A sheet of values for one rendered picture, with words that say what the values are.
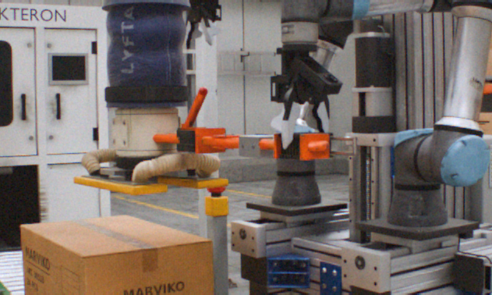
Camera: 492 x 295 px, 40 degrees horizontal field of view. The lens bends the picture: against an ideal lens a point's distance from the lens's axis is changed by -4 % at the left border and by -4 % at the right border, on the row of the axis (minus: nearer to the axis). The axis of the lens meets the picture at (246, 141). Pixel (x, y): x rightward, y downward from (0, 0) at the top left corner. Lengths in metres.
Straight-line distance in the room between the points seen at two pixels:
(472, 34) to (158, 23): 0.77
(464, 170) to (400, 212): 0.22
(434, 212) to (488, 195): 0.44
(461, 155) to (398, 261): 0.29
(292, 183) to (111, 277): 0.60
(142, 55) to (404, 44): 0.72
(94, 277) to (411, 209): 0.84
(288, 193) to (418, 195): 0.50
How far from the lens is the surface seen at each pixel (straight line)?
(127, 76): 1.78
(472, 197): 2.12
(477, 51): 1.63
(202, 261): 2.02
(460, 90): 1.61
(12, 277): 3.42
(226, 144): 1.54
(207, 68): 5.08
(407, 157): 1.68
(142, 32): 1.77
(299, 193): 2.05
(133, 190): 1.67
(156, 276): 1.95
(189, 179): 1.81
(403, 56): 1.95
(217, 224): 2.58
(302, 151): 1.34
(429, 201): 1.70
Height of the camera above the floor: 1.33
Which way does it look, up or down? 3 degrees down
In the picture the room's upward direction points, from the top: 1 degrees counter-clockwise
